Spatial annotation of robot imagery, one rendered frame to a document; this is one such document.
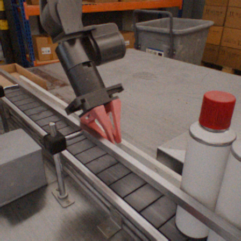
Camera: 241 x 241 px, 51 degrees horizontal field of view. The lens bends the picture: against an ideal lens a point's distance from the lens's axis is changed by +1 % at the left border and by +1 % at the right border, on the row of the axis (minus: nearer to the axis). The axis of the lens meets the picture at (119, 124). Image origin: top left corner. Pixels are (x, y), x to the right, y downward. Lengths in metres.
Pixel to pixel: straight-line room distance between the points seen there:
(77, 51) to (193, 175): 0.29
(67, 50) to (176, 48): 2.20
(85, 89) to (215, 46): 3.67
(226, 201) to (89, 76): 0.29
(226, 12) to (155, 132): 3.38
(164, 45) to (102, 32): 2.17
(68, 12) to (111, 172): 0.29
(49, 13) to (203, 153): 0.33
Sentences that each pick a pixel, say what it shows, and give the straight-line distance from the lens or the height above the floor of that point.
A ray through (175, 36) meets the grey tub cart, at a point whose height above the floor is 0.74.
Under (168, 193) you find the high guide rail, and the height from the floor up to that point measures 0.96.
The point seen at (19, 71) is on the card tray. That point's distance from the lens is 1.23.
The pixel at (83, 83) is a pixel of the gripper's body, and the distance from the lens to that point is 0.45.
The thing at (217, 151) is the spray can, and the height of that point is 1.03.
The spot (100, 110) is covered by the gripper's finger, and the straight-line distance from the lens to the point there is 0.43.
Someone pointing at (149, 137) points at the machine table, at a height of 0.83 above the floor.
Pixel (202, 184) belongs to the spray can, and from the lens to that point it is 0.32.
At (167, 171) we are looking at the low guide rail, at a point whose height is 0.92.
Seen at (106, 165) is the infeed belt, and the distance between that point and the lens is 0.50.
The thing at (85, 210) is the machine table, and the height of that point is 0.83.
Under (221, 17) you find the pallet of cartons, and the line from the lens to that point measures 3.99.
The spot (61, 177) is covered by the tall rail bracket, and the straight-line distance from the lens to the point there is 0.48.
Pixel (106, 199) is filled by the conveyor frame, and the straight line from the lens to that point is 0.46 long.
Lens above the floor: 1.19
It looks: 30 degrees down
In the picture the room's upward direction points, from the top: straight up
